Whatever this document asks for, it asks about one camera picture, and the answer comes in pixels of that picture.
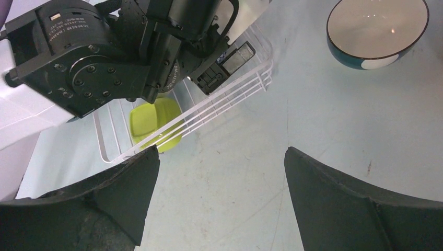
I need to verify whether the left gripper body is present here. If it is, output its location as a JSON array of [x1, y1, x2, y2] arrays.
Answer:
[[138, 1, 247, 96]]

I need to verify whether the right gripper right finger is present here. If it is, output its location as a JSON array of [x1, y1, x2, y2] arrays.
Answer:
[[284, 147, 442, 250]]

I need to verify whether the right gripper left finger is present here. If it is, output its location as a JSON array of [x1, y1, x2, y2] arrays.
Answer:
[[1, 146, 160, 250]]

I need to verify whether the teal blue bowl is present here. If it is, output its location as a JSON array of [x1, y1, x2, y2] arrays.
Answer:
[[326, 1, 430, 70]]

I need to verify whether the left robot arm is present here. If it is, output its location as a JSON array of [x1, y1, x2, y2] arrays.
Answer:
[[1, 1, 269, 149]]

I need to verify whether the green bowl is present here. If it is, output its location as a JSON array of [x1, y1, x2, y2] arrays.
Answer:
[[129, 97, 183, 153]]

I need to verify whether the white wire dish rack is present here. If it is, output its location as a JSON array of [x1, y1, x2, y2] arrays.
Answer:
[[92, 24, 273, 165]]

